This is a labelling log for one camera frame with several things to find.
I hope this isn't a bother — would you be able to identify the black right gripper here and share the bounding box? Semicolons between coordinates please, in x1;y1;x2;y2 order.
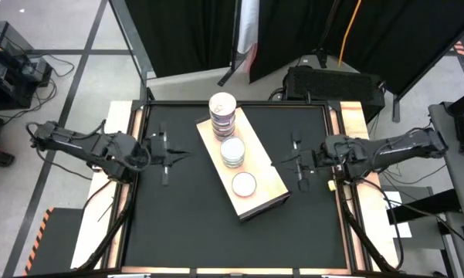
272;131;325;193

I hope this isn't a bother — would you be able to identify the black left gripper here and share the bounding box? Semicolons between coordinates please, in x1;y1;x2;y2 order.
142;122;191;187

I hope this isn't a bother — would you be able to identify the red label plain-lid can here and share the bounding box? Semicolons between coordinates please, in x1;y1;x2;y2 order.
232;171;257;198

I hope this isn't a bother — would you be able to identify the light wooden board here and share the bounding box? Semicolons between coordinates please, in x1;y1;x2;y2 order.
195;103;293;222

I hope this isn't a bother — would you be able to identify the black mesh equipment box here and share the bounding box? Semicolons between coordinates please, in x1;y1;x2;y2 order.
284;65;387;117

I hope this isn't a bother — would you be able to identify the black table mat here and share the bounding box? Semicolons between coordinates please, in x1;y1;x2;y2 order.
123;103;349;270

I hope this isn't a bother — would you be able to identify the black curtain stand foot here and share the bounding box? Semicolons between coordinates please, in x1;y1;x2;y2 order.
217;0;243;87

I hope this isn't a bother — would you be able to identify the black diagonal support strut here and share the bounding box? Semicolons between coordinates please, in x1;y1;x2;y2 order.
347;215;395;272
76;185;136;271

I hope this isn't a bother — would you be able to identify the black tripod stand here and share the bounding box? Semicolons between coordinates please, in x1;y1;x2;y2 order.
315;0;343;70

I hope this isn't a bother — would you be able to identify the grey metal beam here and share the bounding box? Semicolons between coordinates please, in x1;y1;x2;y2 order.
107;0;156;102

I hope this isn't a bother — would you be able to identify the white paper sheet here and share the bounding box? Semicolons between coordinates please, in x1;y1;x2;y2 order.
384;191;413;239

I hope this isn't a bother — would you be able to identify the white pink cloth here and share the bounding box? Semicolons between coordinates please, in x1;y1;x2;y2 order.
237;0;261;74

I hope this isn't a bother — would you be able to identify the black flat bar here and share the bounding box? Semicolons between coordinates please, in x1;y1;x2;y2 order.
385;188;461;225

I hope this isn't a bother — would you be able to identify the black mat hazard stripe edge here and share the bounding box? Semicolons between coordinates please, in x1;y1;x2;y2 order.
22;207;85;277

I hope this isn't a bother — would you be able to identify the wide black curtain panel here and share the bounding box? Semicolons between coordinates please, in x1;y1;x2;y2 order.
249;0;464;97

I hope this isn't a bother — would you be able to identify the grey side table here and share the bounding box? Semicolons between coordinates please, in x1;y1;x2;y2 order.
427;102;464;278

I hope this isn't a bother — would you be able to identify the black equipment cart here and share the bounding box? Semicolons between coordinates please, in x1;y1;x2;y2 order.
0;21;54;110

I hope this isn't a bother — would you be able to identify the black curtain frame bar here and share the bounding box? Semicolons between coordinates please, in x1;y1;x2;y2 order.
391;19;464;124

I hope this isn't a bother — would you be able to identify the black table frame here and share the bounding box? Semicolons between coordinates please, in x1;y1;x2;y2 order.
115;98;359;278

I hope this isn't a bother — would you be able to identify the yellow cable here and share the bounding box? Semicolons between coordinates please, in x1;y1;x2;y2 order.
337;0;363;71

